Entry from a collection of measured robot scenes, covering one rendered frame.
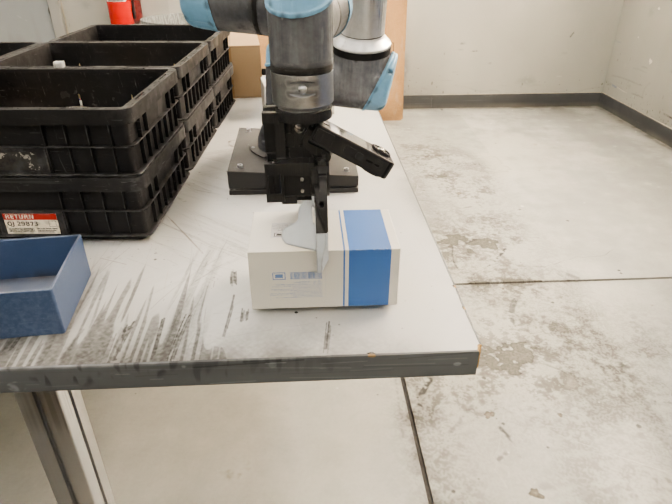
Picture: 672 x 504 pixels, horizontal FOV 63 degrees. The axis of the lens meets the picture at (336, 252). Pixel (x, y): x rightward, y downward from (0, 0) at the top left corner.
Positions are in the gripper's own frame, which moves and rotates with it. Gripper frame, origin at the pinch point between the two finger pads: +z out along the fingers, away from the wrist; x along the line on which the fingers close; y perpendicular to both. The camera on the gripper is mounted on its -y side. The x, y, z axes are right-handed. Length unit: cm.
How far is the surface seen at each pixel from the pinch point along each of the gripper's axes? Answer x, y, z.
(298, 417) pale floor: -41, 7, 77
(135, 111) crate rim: -18.3, 28.2, -14.6
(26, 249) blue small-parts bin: -5.2, 43.9, 1.9
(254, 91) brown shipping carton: -112, 18, 6
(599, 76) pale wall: -350, -222, 58
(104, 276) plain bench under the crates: -5.4, 33.7, 7.2
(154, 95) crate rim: -28.4, 27.6, -14.5
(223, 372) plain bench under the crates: 15.2, 13.2, 9.1
